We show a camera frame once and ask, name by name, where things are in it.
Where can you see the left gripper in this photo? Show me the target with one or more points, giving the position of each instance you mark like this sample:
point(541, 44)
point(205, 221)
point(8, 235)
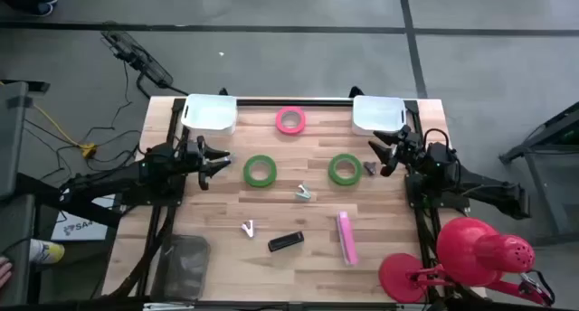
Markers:
point(196, 159)

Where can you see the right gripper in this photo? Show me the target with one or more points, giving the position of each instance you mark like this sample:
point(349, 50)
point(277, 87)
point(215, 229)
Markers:
point(409, 153)

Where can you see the dark staple remover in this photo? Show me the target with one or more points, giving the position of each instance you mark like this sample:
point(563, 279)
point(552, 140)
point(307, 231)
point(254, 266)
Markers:
point(370, 168)

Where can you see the green tape roll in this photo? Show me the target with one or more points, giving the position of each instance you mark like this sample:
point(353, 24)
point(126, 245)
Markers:
point(332, 171)
point(248, 172)

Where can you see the pink tape roll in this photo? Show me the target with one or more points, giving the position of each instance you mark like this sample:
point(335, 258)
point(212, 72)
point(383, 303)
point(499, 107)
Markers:
point(279, 121)

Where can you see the pink stapler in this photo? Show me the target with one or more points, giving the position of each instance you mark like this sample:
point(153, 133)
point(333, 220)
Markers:
point(347, 238)

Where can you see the black stapler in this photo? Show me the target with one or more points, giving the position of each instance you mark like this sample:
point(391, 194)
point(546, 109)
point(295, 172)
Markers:
point(286, 242)

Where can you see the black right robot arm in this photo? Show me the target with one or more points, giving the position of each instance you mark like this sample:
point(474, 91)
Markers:
point(479, 182)

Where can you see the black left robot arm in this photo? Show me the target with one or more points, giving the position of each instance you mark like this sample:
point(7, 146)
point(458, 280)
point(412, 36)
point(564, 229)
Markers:
point(135, 173)

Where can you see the white plastic bin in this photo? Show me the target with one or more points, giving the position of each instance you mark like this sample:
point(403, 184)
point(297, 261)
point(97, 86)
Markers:
point(377, 114)
point(208, 114)

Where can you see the grey translucent plastic bag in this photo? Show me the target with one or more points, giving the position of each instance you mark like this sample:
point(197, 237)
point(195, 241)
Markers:
point(181, 266)

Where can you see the black power strip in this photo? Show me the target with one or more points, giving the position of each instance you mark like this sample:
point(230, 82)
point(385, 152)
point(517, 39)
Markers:
point(135, 58)

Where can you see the red desk lamp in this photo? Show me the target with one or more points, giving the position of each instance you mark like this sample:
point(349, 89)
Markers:
point(470, 252)

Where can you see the white printed sign board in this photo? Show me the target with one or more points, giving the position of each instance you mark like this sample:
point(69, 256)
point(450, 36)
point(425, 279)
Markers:
point(81, 227)

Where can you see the black metal stand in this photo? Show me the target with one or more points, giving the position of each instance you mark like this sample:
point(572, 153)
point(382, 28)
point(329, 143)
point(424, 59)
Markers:
point(538, 144)

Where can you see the person's white yellow shoe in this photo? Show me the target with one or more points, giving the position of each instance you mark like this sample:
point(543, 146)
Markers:
point(47, 252)

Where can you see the grey equipment cart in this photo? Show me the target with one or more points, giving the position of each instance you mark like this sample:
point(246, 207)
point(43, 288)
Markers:
point(11, 139)

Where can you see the person's dark shoe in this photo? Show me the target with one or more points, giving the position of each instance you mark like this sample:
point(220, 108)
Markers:
point(43, 8)

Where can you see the person's hand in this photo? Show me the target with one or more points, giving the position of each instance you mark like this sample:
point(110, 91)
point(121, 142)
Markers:
point(4, 272)

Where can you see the black table frame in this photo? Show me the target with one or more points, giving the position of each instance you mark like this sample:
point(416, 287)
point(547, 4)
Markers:
point(294, 102)

